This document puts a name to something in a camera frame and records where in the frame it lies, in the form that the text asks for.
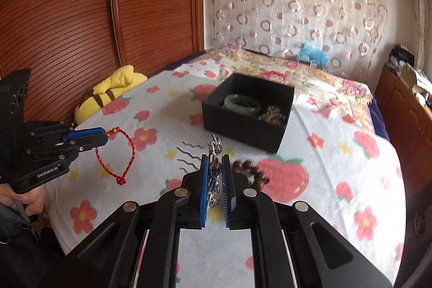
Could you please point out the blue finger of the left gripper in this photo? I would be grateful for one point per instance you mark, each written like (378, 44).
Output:
(74, 134)

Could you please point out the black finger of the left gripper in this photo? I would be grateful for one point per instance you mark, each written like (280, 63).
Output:
(89, 142)

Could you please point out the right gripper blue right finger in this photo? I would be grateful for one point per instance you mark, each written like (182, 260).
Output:
(226, 187)

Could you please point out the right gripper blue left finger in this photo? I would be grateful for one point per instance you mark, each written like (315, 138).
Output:
(204, 179)

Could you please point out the silver wavy hair comb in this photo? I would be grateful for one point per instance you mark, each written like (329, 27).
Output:
(209, 169)

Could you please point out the black jewelry box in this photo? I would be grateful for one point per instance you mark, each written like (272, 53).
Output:
(264, 130)

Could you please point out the person's left hand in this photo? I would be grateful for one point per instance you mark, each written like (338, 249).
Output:
(34, 199)

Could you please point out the yellow striped plush toy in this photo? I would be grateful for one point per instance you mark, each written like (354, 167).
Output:
(99, 97)

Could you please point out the green jade bangle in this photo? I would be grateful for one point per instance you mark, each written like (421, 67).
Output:
(241, 104)

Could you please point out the white strawberry flower blanket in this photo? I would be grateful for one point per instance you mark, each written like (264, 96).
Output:
(350, 175)

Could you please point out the floral quilt bedspread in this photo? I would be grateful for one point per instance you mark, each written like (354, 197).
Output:
(321, 92)

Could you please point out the wooden louvered wardrobe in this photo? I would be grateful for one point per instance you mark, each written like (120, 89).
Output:
(71, 45)

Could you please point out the blue lace fabric item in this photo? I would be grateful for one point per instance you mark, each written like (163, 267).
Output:
(314, 57)

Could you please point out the pink circle sheer curtain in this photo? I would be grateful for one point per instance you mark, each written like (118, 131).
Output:
(344, 33)

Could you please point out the wooden sideboard cabinet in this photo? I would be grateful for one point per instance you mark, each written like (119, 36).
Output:
(408, 125)

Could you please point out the clutter pile on cabinet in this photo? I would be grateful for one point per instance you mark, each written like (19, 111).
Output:
(401, 62)

